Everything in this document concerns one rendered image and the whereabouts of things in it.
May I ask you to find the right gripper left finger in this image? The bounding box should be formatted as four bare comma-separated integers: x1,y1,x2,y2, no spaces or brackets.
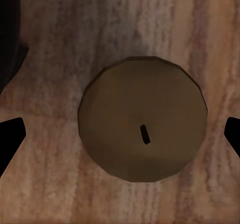
0,117,26,177

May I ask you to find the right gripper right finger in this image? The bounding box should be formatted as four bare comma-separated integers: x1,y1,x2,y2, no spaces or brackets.
224,117,240,157

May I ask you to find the pillar candle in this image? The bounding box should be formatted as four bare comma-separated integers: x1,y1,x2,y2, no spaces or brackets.
77,56,209,183

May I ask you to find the cauldron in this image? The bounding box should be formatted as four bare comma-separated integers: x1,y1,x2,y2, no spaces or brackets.
0,0,29,95

